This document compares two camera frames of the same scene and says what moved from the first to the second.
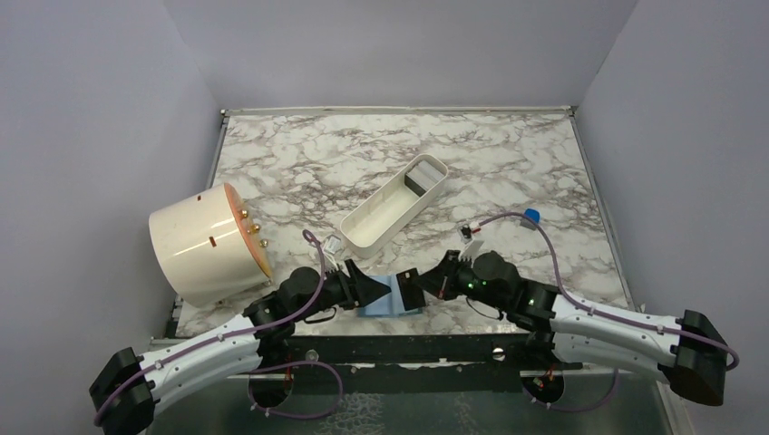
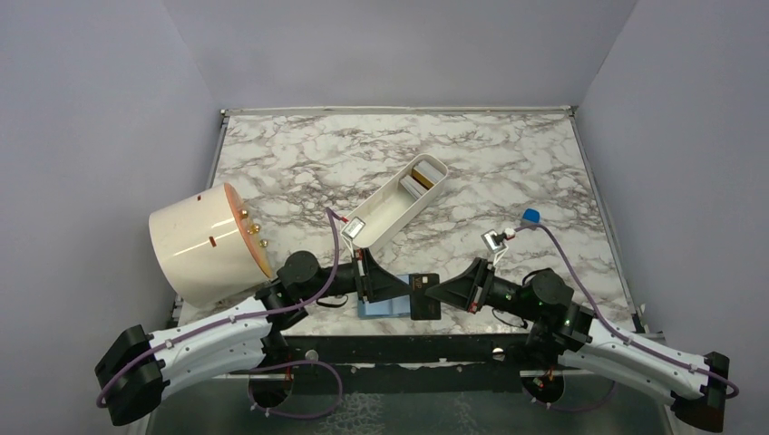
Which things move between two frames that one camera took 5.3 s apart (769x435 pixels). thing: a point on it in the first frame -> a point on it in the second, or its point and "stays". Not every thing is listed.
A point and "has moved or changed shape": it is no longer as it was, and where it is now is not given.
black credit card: (411, 289) has moved or changed shape
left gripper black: (366, 289) -> (378, 284)
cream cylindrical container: (207, 248) stays
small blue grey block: (532, 214) stays
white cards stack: (425, 174) -> (413, 187)
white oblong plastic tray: (366, 227) stays
